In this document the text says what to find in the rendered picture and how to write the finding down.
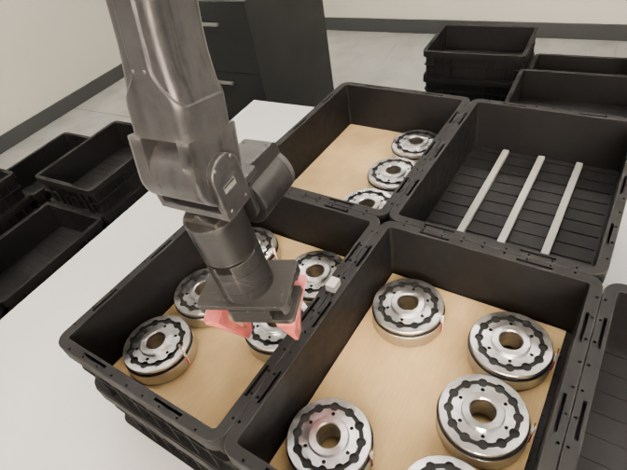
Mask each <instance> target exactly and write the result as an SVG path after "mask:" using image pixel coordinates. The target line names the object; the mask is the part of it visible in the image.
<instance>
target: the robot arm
mask: <svg viewBox="0 0 627 470"><path fill-rule="evenodd" d="M105 1H106V5H107V8H108V12H109V16H110V19H111V22H112V25H113V29H114V32H115V36H116V39H117V43H118V50H119V54H120V58H121V62H122V67H123V73H124V77H125V84H126V91H127V94H126V104H127V108H128V112H129V115H130V119H131V122H132V127H133V130H134V133H132V134H129V135H128V136H127V137H128V140H129V143H130V147H131V150H132V155H133V158H134V161H135V165H136V168H137V171H138V174H139V177H140V180H141V182H142V184H143V185H144V187H145V188H146V189H147V190H148V191H150V192H152V193H154V194H156V195H157V196H158V198H159V200H160V202H161V204H162V206H166V207H169V208H173V209H176V210H181V211H185V214H184V216H183V225H184V227H185V229H186V231H187V232H188V235H189V237H190V238H191V239H192V241H193V243H194V244H195V246H196V248H197V250H198V251H199V253H200V255H201V257H202V259H203V261H204V263H205V264H206V266H207V268H208V269H209V270H210V273H209V275H208V278H207V280H206V282H205V285H204V287H203V289H202V292H201V294H200V297H199V299H198V301H197V306H198V307H199V309H200V310H201V312H202V313H205V311H206V310H207V311H206V313H205V316H204V318H203V320H204V322H205V323H206V324H207V325H210V326H212V327H216V328H219V329H222V330H225V331H229V332H231V333H234V334H236V335H239V336H241V337H244V338H247V339H250V336H251V333H252V325H251V323H276V324H277V326H278V327H280V328H281V329H282V330H283V331H285V332H286V333H287V334H288V335H289V336H290V337H291V338H293V339H295V340H298V339H299V338H300V331H301V304H302V300H303V296H304V291H305V287H306V283H307V277H306V275H304V274H300V266H299V263H298V261H297V260H296V259H278V260H267V259H266V257H265V255H264V253H263V251H262V249H261V246H260V244H259V242H258V238H257V236H256V234H255V231H254V230H253V228H252V226H251V223H250V222H254V223H259V222H262V221H264V220H265V219H266V218H267V217H268V215H269V214H270V213H271V211H272V210H273V208H274V207H275V206H276V205H277V203H278V202H279V201H280V199H281V198H282V197H283V196H284V195H285V193H286V192H287V191H288V190H289V188H290V187H291V186H292V184H293V183H294V181H295V173H294V170H293V167H292V165H291V164H290V162H289V161H288V159H287V158H286V157H285V156H284V155H283V154H281V153H280V151H279V148H278V145H277V144H276V143H274V142H267V141H259V140H252V139H243V140H242V141H241V142H240V143H238V137H237V131H236V126H235V121H234V120H229V116H228V111H227V106H226V101H225V95H224V91H223V88H222V86H221V84H220V82H219V81H218V79H217V77H216V72H215V69H214V66H213V64H212V60H211V57H210V53H209V50H208V47H207V43H206V39H205V35H204V30H203V27H202V17H201V12H200V8H199V3H198V0H105ZM229 315H230V317H231V319H232V320H233V321H234V322H241V323H243V325H244V326H240V325H237V324H236V323H234V322H233V321H231V320H229Z"/></svg>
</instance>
